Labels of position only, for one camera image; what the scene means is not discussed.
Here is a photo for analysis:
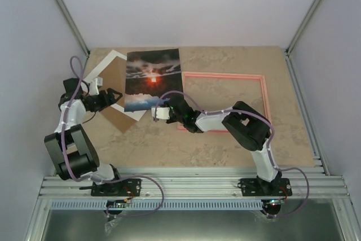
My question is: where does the sunset landscape photo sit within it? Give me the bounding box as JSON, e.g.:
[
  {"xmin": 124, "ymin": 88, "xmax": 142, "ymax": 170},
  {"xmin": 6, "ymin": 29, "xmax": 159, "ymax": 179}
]
[{"xmin": 124, "ymin": 49, "xmax": 183, "ymax": 112}]

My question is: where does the pink picture frame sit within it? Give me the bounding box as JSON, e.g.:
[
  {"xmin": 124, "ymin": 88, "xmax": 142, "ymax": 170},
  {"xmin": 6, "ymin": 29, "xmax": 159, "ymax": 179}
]
[{"xmin": 182, "ymin": 72, "xmax": 272, "ymax": 122}]

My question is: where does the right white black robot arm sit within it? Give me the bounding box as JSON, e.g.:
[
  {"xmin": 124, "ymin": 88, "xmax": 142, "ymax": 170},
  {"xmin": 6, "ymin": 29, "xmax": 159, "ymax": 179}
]
[{"xmin": 164, "ymin": 97, "xmax": 282, "ymax": 195}]

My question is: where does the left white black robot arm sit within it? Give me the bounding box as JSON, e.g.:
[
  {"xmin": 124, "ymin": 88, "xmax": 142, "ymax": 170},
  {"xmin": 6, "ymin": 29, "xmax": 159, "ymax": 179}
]
[{"xmin": 44, "ymin": 78, "xmax": 124, "ymax": 195}]

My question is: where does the white mat brown backing board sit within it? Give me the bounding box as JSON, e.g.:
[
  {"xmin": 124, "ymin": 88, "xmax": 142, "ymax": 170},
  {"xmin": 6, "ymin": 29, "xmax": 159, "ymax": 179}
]
[{"xmin": 84, "ymin": 50, "xmax": 145, "ymax": 133}]

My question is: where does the left circuit board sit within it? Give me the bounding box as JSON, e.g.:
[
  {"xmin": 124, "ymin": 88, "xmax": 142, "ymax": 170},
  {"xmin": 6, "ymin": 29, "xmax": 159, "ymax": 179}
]
[{"xmin": 105, "ymin": 199, "xmax": 131, "ymax": 209}]

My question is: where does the circuit board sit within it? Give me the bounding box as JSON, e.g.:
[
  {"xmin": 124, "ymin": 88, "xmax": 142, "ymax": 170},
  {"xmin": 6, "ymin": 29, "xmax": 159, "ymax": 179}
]
[
  {"xmin": 264, "ymin": 198, "xmax": 285, "ymax": 206},
  {"xmin": 105, "ymin": 199, "xmax": 131, "ymax": 209}
]

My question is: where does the right circuit board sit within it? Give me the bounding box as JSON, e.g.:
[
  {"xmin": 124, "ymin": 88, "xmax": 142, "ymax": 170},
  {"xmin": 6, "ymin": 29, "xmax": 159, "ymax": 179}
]
[{"xmin": 264, "ymin": 198, "xmax": 285, "ymax": 206}]

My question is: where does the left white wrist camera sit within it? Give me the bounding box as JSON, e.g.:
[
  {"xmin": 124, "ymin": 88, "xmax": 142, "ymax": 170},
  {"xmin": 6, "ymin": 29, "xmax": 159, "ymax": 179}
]
[{"xmin": 89, "ymin": 77, "xmax": 103, "ymax": 95}]

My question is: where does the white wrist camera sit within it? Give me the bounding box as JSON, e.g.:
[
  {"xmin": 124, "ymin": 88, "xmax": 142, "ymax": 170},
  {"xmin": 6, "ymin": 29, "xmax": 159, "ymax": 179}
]
[
  {"xmin": 151, "ymin": 106, "xmax": 170, "ymax": 121},
  {"xmin": 89, "ymin": 77, "xmax": 103, "ymax": 95}
]

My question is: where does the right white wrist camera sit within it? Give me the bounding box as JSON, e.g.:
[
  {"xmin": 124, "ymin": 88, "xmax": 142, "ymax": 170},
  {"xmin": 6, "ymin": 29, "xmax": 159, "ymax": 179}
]
[{"xmin": 151, "ymin": 106, "xmax": 170, "ymax": 121}]

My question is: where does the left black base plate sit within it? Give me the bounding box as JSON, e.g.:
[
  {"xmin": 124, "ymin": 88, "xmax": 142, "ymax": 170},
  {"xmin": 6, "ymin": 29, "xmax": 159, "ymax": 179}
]
[{"xmin": 90, "ymin": 178, "xmax": 142, "ymax": 197}]

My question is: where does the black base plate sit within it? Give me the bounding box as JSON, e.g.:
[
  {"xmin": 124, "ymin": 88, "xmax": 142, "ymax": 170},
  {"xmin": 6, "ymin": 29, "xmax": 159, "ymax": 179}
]
[
  {"xmin": 90, "ymin": 178, "xmax": 142, "ymax": 197},
  {"xmin": 237, "ymin": 178, "xmax": 293, "ymax": 196}
]

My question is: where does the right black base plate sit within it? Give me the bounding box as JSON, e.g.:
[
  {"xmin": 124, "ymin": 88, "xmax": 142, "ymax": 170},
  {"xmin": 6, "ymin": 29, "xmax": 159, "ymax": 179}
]
[{"xmin": 237, "ymin": 178, "xmax": 293, "ymax": 196}]

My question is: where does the blue slotted cable duct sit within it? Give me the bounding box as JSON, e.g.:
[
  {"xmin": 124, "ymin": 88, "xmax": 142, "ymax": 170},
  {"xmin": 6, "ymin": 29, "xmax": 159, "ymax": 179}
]
[{"xmin": 50, "ymin": 199, "xmax": 263, "ymax": 211}]

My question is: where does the left aluminium corner post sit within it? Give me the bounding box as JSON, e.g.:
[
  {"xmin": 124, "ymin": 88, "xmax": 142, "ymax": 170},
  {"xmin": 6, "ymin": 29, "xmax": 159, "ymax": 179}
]
[{"xmin": 54, "ymin": 0, "xmax": 90, "ymax": 59}]

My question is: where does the aluminium corner post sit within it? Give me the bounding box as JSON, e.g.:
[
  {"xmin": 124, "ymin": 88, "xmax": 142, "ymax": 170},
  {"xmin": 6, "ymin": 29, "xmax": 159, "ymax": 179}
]
[
  {"xmin": 284, "ymin": 0, "xmax": 342, "ymax": 58},
  {"xmin": 54, "ymin": 0, "xmax": 90, "ymax": 59}
]

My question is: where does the aluminium rail platform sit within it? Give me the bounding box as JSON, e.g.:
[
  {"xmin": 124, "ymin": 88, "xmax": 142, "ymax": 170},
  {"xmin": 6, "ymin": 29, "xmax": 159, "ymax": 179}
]
[{"xmin": 38, "ymin": 165, "xmax": 350, "ymax": 199}]

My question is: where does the right aluminium corner post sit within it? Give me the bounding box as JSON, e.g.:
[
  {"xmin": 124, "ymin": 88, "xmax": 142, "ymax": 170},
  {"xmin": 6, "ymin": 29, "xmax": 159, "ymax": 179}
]
[{"xmin": 284, "ymin": 0, "xmax": 342, "ymax": 58}]

